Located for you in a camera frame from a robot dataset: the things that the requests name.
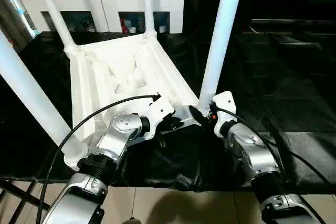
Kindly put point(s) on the white plastic table leg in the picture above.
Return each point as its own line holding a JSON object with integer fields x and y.
{"x": 26, "y": 93}
{"x": 148, "y": 3}
{"x": 220, "y": 40}
{"x": 52, "y": 9}

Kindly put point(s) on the white plastic table top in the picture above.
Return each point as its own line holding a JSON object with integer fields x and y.
{"x": 115, "y": 66}

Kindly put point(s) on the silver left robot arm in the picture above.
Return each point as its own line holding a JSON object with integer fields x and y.
{"x": 118, "y": 135}

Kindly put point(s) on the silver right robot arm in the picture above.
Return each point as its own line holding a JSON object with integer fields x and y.
{"x": 249, "y": 153}

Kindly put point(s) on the black work mat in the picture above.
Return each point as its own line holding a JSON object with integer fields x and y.
{"x": 283, "y": 87}

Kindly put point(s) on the black flat bar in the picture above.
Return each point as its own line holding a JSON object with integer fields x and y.
{"x": 294, "y": 24}

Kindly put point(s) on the black folding table frame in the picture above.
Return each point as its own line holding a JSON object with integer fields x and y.
{"x": 16, "y": 198}

